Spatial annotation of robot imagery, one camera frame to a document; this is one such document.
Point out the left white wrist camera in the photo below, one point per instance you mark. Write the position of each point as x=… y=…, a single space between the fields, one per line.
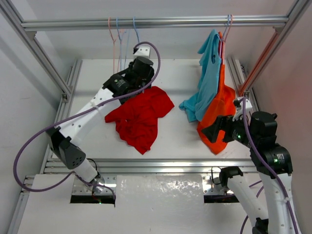
x=142 y=51

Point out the aluminium right frame post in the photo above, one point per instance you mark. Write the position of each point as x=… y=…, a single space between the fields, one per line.
x=294 y=14

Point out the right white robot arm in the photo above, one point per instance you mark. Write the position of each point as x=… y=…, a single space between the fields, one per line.
x=273 y=164

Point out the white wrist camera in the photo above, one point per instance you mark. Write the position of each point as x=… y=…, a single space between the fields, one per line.
x=142 y=51
x=242 y=107

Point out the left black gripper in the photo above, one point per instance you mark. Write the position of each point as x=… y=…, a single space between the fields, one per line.
x=136 y=81

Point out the aluminium top rail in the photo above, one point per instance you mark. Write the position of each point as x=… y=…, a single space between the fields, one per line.
x=149 y=23

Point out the orange t shirt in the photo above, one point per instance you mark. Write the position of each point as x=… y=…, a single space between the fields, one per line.
x=222 y=105

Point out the orange diagonal frame bar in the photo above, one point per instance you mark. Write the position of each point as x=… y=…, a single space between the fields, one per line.
x=261 y=58

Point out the pink hanger holding shirt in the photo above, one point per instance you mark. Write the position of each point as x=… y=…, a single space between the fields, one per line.
x=226 y=39

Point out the pink wire hanger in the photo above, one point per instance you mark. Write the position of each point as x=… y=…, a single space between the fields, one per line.
x=114 y=41

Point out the aluminium frame post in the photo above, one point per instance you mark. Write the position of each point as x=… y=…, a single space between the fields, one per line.
x=294 y=14
x=12 y=16

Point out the aluminium front rail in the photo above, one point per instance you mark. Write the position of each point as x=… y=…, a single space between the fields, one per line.
x=169 y=166

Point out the red t shirt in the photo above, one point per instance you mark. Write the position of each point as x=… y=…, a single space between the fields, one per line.
x=137 y=119

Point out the aluminium rail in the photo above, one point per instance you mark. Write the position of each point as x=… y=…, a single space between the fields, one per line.
x=169 y=166
x=149 y=23

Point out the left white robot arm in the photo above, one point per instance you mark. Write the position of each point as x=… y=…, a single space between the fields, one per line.
x=66 y=138

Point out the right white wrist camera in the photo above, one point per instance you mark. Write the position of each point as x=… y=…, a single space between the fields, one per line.
x=242 y=107

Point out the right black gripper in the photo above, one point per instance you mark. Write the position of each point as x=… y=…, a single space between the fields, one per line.
x=222 y=123

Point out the aluminium left frame post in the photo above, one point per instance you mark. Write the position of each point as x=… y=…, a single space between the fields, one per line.
x=12 y=16

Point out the light blue t shirt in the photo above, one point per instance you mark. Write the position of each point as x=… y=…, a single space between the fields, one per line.
x=210 y=62

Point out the blue hanger holding shirt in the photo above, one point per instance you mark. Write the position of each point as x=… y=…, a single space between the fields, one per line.
x=226 y=31

